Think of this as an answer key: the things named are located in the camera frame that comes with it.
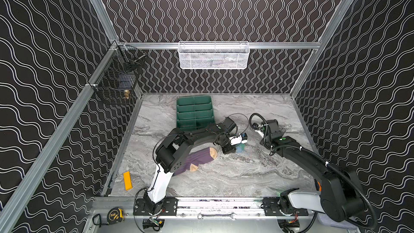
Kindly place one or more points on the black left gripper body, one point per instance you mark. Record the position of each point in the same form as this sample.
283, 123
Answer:
228, 148

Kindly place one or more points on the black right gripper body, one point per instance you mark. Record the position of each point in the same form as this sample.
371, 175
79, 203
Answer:
275, 132

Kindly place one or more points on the purple striped sock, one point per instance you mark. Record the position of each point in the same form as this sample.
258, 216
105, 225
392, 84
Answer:
194, 160

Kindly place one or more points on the blue orange striped sock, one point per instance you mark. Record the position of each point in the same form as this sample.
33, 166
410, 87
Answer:
240, 148

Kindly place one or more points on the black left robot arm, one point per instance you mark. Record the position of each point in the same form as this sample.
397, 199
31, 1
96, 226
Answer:
172, 152

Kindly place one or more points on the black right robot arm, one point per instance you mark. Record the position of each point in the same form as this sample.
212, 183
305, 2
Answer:
338, 193

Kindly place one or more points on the green divided plastic tray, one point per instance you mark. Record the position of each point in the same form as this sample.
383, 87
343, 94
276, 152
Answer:
194, 112

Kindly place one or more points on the grey cloth pad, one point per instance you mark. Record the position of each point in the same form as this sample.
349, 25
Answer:
327, 221

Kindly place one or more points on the yellow block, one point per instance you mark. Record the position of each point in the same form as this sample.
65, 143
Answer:
127, 181

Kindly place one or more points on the yellow tape measure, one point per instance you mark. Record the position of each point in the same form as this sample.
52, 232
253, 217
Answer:
115, 215

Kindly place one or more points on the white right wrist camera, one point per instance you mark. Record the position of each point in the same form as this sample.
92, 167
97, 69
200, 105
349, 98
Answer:
257, 127

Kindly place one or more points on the white mesh wall basket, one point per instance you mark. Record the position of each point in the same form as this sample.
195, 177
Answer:
209, 55

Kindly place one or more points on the black wire wall basket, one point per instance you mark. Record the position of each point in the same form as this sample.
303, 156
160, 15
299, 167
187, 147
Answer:
117, 84

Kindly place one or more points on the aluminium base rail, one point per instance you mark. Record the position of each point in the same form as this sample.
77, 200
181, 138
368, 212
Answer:
222, 208

